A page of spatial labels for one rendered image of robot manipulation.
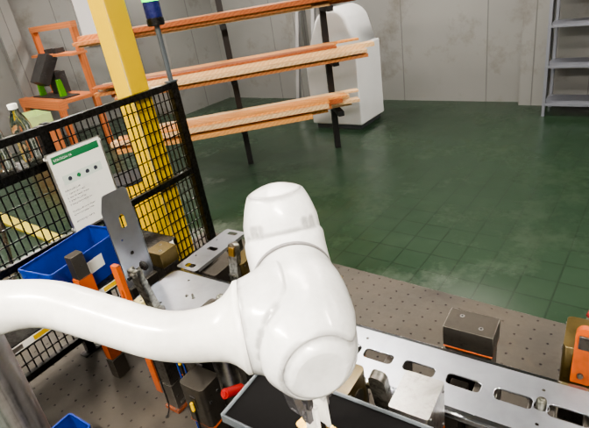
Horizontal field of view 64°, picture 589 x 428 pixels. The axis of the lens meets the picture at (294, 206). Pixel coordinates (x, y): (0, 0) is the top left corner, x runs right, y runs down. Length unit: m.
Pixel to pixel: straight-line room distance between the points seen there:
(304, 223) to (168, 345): 0.22
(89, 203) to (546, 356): 1.65
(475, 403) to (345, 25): 5.37
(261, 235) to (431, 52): 6.73
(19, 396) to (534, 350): 1.41
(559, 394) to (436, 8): 6.33
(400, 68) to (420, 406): 6.74
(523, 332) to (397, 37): 6.06
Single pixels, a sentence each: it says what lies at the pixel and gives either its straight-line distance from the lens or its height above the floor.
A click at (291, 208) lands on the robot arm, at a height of 1.60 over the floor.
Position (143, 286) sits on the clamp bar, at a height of 1.16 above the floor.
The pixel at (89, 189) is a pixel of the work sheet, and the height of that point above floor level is 1.28.
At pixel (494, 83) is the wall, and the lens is 7.05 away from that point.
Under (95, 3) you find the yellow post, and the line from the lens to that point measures 2.07.
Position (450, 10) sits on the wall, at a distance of 7.07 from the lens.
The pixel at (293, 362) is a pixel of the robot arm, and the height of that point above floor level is 1.55.
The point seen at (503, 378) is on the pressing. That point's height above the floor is 1.00.
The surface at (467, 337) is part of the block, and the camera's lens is 1.26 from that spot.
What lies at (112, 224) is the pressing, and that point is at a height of 1.24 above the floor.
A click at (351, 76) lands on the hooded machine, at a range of 6.15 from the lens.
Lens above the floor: 1.85
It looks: 25 degrees down
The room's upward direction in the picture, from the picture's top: 9 degrees counter-clockwise
